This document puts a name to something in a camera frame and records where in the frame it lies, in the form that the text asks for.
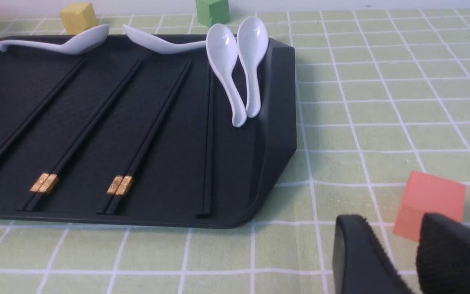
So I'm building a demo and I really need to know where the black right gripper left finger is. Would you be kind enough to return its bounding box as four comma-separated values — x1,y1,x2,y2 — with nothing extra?
333,215,413,294

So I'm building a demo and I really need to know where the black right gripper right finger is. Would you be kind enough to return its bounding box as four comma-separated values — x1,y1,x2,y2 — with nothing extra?
416,213,470,294

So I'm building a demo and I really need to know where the orange wooden cube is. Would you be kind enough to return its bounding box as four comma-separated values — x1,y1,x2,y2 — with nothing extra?
393,171,467,242

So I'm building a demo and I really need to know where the plain black chopstick left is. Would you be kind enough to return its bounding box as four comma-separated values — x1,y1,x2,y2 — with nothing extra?
196,67,214,219

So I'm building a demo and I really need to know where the plain black chopstick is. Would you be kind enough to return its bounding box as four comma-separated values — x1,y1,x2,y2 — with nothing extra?
196,67,214,219
201,68,215,218

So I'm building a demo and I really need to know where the plain black chopstick right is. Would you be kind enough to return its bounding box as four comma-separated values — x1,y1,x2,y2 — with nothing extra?
201,68,215,218

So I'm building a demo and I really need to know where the black chopstick gold band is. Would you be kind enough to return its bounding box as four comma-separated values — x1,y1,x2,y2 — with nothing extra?
0,57,85,159
96,58,192,215
24,60,143,212
17,60,142,211

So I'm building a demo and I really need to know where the white spoon outer right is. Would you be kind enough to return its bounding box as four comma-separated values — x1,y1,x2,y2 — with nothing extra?
237,16,269,118

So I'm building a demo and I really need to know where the white spoon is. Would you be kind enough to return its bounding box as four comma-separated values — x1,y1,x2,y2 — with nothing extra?
237,16,269,118
206,24,247,128
0,24,109,55
123,24,206,55

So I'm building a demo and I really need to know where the white spoon inner right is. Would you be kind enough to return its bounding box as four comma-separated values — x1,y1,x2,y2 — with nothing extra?
206,24,247,128

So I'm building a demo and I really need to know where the black serving tray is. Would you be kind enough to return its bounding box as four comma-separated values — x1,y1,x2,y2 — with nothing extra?
0,35,297,228

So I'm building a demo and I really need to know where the green wooden cube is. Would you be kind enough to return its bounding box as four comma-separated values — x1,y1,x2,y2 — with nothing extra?
195,0,230,27

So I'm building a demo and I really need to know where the white spoon centre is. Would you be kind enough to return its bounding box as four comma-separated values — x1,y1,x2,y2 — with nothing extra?
123,24,206,55

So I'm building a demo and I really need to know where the white spoon far left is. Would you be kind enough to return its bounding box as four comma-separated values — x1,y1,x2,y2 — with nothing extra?
0,24,109,55

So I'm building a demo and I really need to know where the yellow wooden cube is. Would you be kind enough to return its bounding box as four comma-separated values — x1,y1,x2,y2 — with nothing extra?
60,2,99,35

